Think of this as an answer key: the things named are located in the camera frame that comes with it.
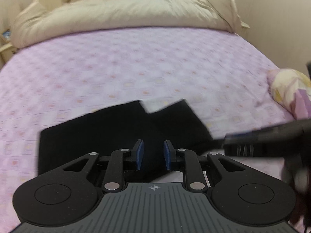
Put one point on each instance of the beige duvet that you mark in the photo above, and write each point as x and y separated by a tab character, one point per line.
36	24

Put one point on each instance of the cream bedside table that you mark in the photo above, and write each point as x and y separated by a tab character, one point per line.
7	49

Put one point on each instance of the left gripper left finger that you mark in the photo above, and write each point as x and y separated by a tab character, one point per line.
118	163

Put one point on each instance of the floral pillow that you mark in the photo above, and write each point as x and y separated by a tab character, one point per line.
291	89

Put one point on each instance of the black pants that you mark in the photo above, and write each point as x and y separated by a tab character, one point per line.
119	127

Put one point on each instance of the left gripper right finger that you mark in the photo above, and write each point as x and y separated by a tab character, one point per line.
187	162

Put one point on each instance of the purple patterned bed sheet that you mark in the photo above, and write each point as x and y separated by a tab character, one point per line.
221	76

